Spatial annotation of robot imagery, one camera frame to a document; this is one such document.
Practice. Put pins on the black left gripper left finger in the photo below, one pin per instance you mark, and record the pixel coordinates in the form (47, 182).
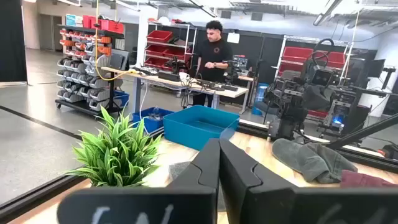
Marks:
(189, 202)

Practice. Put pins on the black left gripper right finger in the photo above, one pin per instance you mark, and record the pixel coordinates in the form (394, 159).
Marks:
(258, 199)

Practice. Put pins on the grey-green cap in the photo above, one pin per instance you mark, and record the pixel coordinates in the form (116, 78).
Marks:
(311, 161)

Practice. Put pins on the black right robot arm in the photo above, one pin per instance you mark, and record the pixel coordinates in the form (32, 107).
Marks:
(292, 99)

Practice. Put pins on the grey cloth piece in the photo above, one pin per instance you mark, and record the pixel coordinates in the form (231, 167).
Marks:
(178, 169)

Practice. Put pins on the large teal plastic bin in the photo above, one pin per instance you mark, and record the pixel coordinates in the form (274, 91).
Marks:
(189, 130)

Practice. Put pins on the green artificial plant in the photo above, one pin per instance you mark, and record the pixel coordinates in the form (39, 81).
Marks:
(116, 155)

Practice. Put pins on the small blue plastic bin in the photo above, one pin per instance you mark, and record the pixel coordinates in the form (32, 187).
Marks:
(150, 123)

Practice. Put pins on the blue water jug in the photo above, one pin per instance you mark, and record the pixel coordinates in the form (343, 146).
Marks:
(258, 98)

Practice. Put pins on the maroon cap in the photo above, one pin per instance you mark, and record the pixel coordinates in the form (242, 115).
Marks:
(360, 180)

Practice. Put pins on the wooden workbench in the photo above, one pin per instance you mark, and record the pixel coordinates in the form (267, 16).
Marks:
(174, 82)

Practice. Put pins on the black machine with blue light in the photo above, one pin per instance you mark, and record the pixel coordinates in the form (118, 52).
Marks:
(343, 113)

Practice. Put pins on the person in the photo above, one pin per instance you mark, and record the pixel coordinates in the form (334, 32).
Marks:
(213, 59)

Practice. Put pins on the white rack with red bins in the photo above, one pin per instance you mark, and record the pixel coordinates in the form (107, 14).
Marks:
(166, 46)

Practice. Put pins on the white paper sign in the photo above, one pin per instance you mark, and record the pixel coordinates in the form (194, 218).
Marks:
(233, 38)

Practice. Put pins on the black cart with grey bins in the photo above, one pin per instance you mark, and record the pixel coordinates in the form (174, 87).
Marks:
(84, 71)

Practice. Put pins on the black monitor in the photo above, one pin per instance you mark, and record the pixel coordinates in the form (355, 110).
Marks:
(376, 68)

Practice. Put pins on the black diagonal frame strut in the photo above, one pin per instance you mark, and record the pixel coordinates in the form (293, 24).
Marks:
(363, 132)

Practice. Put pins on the black table side rail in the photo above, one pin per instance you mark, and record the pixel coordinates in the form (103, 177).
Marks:
(34, 197)

